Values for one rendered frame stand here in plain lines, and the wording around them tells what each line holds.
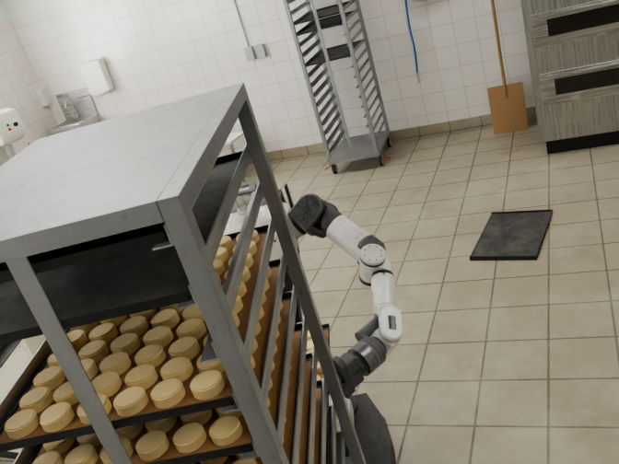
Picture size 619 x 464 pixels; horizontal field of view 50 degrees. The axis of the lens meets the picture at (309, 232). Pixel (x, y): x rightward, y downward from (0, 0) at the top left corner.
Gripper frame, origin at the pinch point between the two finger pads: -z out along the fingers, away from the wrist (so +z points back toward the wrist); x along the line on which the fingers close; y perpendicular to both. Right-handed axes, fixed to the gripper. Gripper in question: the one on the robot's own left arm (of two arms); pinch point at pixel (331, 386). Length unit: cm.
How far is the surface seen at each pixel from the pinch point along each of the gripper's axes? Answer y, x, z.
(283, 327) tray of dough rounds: 12.9, 33.0, -15.4
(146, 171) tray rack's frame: 35, 84, -41
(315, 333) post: 6.4, 21.4, -3.6
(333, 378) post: 6.9, 7.3, -2.9
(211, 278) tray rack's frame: 51, 71, -45
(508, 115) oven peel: -214, -82, 409
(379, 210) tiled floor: -230, -97, 245
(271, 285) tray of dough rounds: 10.5, 42.0, -13.3
